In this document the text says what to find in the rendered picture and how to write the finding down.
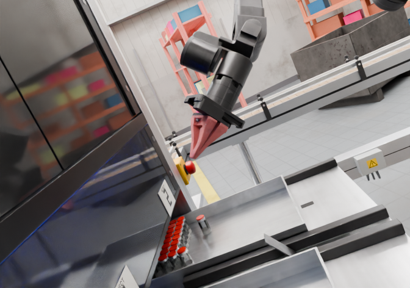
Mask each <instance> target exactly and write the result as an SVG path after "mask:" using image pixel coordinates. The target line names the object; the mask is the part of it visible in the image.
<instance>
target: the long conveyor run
mask: <svg viewBox="0 0 410 288"><path fill-rule="evenodd" d="M348 58H349V56H348V55H345V56H344V59H346V61H345V64H343V65H341V66H339V67H337V68H334V69H332V70H329V71H327V72H325V73H323V74H320V75H318V76H316V77H313V78H311V79H309V80H306V81H304V82H302V83H300V84H297V85H295V86H293V87H291V88H288V89H286V90H283V91H281V92H279V93H277V94H275V95H272V96H269V97H268V98H265V99H264V98H263V97H260V94H259V93H258V94H257V95H256V96H257V97H258V98H259V99H257V100H258V102H256V103H254V104H251V105H249V106H247V107H244V108H243V109H240V110H237V111H235V112H233V114H234V115H236V116H238V117H239V118H241V119H242V120H244V121H245V124H244V126H243V128H242V129H237V128H236V126H235V125H231V127H230V128H229V129H228V130H227V131H226V133H224V134H223V135H221V136H220V137H219V138H218V139H216V140H215V141H214V142H212V143H211V144H210V145H209V146H208V147H207V148H206V149H205V150H204V151H203V152H202V153H201V154H200V155H199V156H198V157H197V158H196V159H192V158H190V148H191V142H192V135H191V131H189V132H187V133H185V134H182V135H180V136H178V135H177V134H175V133H176V132H175V131H172V134H174V136H173V139H172V138H171V137H169V138H168V141H167V142H165V144H166V146H167V149H168V151H169V150H170V148H171V146H172V143H173V142H176V143H177V145H176V146H177V147H178V149H180V148H181V147H184V149H185V151H186V153H187V155H188V157H189V159H190V161H194V160H197V159H200V158H202V157H204V156H207V155H209V154H212V153H214V152H216V151H219V150H221V149H223V148H226V147H228V146H231V145H233V144H235V143H238V142H240V141H242V140H245V139H247V138H250V137H252V136H254V135H257V134H259V133H261V132H264V131H266V130H269V129H271V128H273V127H275V126H278V125H280V124H283V123H285V122H287V121H290V120H293V119H294V118H297V117H300V116H302V115H304V114H306V113H309V112H312V111H313V110H316V109H319V108H321V107H323V106H325V105H328V104H331V103H333V102H335V101H337V100H340V99H342V98H344V97H347V96H349V95H352V94H354V93H356V92H359V91H361V90H363V89H366V88H368V87H371V86H373V85H375V84H378V83H380V82H382V81H385V80H387V79H390V78H392V77H394V76H397V75H399V74H402V73H404V72H406V71H409V70H410V36H408V37H405V38H403V39H401V40H399V41H396V42H394V43H391V44H389V45H387V46H385V47H382V48H380V49H377V50H376V51H373V52H371V53H368V54H366V55H364V56H362V57H359V56H355V57H354V60H352V61H350V59H348Z"/></svg>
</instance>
